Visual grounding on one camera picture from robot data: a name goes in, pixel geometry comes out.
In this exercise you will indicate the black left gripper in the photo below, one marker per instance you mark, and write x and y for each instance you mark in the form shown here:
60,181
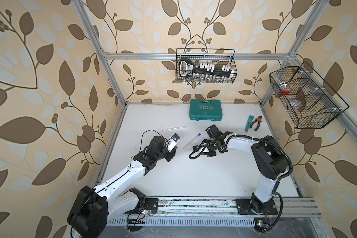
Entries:
171,154

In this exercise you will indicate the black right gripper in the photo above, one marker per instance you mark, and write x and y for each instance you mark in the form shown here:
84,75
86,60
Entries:
208,153

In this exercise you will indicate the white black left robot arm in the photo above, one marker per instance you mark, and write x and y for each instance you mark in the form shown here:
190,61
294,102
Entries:
116,187

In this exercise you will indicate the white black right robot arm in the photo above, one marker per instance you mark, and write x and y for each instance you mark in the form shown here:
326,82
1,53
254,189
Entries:
272,162

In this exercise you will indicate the green plastic tool case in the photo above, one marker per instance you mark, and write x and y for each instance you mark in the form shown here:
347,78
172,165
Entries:
205,110

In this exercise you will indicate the teal utility knife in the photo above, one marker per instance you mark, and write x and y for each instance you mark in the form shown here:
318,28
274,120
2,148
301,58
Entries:
249,122

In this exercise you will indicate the socket set on holder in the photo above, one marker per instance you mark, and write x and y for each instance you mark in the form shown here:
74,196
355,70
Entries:
188,68

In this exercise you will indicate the red item in basket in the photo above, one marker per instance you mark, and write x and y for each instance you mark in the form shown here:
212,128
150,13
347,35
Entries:
284,89

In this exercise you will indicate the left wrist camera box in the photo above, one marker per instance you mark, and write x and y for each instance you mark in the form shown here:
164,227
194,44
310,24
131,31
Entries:
174,141

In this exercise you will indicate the black wire basket back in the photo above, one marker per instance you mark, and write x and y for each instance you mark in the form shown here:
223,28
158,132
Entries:
219,57

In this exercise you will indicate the black wire basket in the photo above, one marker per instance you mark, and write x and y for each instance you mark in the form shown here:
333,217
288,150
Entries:
313,102
219,57

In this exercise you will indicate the black wire basket right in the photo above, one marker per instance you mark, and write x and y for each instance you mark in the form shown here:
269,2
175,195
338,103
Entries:
313,102

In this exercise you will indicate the aluminium frame post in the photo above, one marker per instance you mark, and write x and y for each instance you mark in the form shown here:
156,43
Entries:
279,27

